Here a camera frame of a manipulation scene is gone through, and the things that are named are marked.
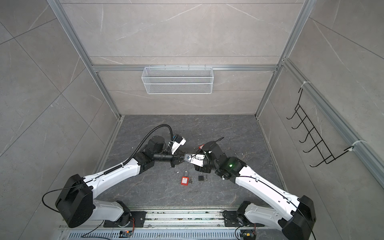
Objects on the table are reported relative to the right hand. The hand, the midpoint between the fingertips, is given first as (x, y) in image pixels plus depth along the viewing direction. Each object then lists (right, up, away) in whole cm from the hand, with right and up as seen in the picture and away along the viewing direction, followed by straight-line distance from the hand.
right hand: (197, 154), depth 76 cm
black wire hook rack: (+54, +4, -13) cm, 55 cm away
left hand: (-4, 0, -1) cm, 4 cm away
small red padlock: (+3, +1, +24) cm, 24 cm away
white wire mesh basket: (-13, +46, +24) cm, 54 cm away
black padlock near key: (+2, -17, +12) cm, 20 cm away
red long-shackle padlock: (-7, -17, +10) cm, 21 cm away
